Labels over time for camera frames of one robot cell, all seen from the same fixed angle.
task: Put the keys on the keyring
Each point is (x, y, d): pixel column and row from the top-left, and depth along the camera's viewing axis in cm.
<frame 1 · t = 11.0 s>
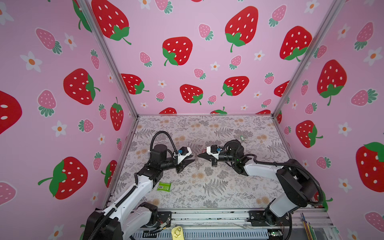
left hand: (192, 156, 77), fingers open
right hand: (198, 154, 76), fingers closed
green key tag: (242, 137, 109), on the table
green packet: (164, 186, 85), on the table

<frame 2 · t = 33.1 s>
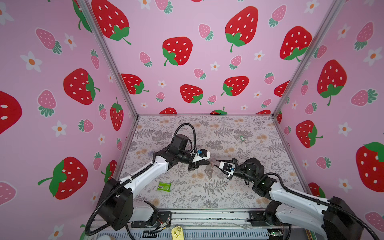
left hand: (208, 160, 75), fingers closed
right hand: (216, 161, 74), fingers open
the named things where they were.

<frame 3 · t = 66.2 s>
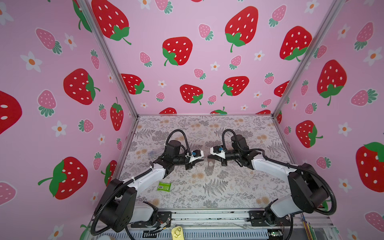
left hand: (201, 156, 81), fingers closed
right hand: (208, 155, 82), fingers closed
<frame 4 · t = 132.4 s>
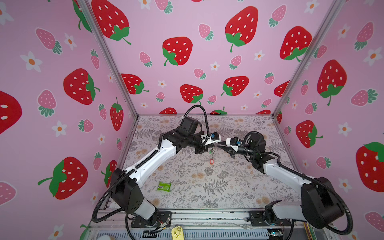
left hand: (213, 142, 75), fingers closed
right hand: (218, 143, 76), fingers closed
red key tag: (213, 163, 95), point 2 cm above the table
